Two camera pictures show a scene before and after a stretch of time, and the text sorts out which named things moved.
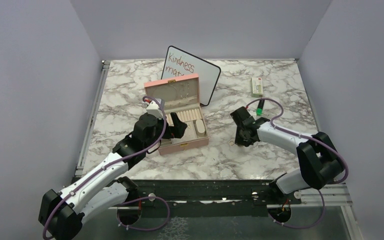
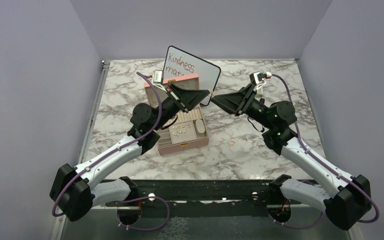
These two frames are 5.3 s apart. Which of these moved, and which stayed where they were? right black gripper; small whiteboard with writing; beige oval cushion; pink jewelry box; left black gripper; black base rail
Moved: left black gripper; right black gripper
Stayed: black base rail; small whiteboard with writing; pink jewelry box; beige oval cushion
